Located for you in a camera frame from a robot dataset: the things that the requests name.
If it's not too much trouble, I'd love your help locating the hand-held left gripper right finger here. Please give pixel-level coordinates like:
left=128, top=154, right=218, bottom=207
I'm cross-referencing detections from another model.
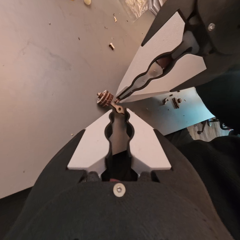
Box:
left=126, top=108, right=172, bottom=178

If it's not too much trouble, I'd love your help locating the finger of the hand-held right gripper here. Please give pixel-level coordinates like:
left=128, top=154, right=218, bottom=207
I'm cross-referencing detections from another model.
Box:
left=115, top=11, right=186, bottom=98
left=118, top=54, right=207, bottom=103

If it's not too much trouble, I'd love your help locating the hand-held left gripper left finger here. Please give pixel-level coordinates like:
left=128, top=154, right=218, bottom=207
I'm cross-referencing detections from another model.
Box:
left=67, top=109, right=113, bottom=175

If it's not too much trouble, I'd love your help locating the wooden wheel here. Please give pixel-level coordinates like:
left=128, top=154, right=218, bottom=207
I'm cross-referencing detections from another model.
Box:
left=96, top=90, right=126, bottom=115

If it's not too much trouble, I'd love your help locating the person's right hand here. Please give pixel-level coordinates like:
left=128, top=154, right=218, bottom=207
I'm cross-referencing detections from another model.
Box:
left=156, top=57, right=171, bottom=69

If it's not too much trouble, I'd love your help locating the wooden peg part dark tip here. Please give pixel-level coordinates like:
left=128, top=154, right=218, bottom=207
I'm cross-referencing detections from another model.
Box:
left=172, top=96, right=183, bottom=109

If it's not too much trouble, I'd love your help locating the assembly instruction booklet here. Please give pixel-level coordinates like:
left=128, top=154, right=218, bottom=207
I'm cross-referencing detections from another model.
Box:
left=149, top=0, right=164, bottom=15

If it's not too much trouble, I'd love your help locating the clear plastic bag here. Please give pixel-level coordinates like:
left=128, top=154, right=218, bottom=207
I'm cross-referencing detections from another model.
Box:
left=125, top=0, right=151, bottom=18

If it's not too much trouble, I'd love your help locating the person's black-clothed body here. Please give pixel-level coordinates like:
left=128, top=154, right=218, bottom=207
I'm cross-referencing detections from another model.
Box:
left=165, top=66, right=240, bottom=240

